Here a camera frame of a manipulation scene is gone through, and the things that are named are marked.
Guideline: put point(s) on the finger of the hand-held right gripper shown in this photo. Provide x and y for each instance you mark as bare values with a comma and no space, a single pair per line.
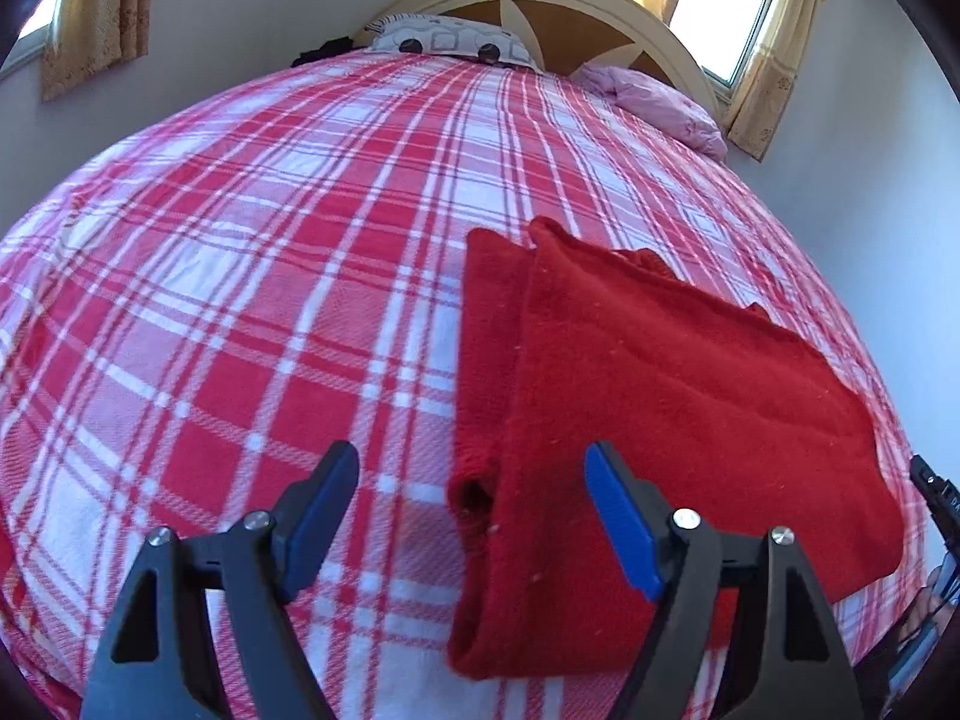
934,487

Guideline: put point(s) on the grey patterned pillow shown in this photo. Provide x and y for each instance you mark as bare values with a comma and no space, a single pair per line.
442,34

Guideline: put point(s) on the pink pillow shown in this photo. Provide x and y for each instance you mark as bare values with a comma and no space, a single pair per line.
660,101

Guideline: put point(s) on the bright window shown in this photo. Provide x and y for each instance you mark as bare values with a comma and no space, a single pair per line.
727,7

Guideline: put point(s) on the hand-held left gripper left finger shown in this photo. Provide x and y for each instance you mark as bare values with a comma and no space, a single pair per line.
315,532

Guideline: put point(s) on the red knitted sweater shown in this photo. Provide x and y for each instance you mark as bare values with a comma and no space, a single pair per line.
675,390

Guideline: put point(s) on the narrow window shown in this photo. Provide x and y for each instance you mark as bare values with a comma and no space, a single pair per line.
37,30

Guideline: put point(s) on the red plaid blanket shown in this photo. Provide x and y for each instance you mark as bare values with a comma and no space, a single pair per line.
262,277

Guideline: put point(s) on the dark cloth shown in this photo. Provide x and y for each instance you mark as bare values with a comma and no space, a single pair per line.
319,52

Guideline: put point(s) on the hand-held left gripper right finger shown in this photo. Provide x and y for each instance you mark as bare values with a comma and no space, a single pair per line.
622,532

